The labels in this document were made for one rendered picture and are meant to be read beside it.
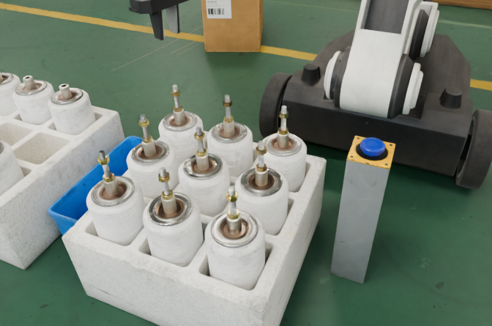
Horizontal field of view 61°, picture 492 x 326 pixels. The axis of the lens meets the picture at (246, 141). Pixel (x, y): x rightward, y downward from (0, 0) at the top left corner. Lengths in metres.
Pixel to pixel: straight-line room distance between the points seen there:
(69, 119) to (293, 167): 0.56
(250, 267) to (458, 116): 0.64
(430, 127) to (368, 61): 0.25
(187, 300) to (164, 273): 0.06
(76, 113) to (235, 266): 0.59
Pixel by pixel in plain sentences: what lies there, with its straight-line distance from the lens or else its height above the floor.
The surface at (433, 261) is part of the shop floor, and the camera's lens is 1.01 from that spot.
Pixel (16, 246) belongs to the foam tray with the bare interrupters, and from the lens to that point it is 1.02.
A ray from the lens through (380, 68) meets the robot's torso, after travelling 0.91.
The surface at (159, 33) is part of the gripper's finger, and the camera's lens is 0.80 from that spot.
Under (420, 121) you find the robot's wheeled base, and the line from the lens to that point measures 1.08.
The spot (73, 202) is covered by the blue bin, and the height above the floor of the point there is 0.09.
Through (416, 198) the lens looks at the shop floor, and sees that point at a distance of 1.14.
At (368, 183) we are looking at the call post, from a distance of 0.73.
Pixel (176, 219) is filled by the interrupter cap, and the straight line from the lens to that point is 0.69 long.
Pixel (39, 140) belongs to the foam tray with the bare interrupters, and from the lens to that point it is 1.14.
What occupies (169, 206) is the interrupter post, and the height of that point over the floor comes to 0.27.
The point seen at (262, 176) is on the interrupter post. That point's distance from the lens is 0.72.
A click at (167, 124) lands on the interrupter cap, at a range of 0.91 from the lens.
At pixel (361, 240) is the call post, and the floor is 0.13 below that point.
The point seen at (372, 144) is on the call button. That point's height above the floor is 0.33.
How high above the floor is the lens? 0.75
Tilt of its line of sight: 37 degrees down
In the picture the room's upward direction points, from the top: 2 degrees counter-clockwise
